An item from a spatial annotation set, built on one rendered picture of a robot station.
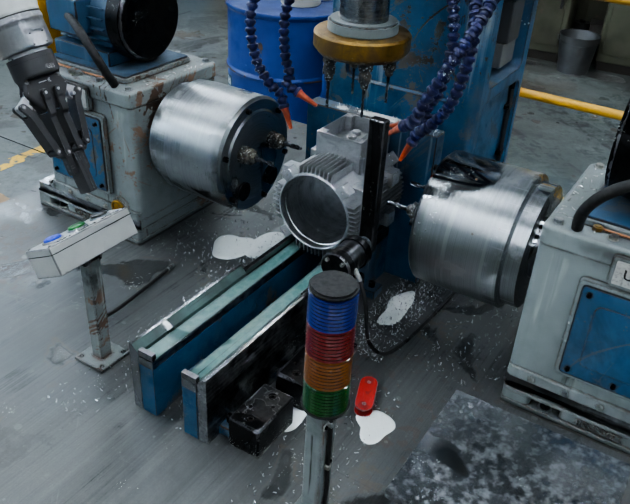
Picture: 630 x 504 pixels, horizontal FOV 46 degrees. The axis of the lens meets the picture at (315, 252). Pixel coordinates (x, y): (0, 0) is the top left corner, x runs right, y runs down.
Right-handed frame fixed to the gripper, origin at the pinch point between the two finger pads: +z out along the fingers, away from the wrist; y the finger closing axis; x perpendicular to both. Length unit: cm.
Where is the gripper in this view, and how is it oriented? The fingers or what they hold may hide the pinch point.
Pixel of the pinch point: (80, 172)
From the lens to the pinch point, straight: 131.1
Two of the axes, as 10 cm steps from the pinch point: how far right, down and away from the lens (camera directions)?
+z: 3.2, 9.0, 2.9
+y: 5.2, -4.2, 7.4
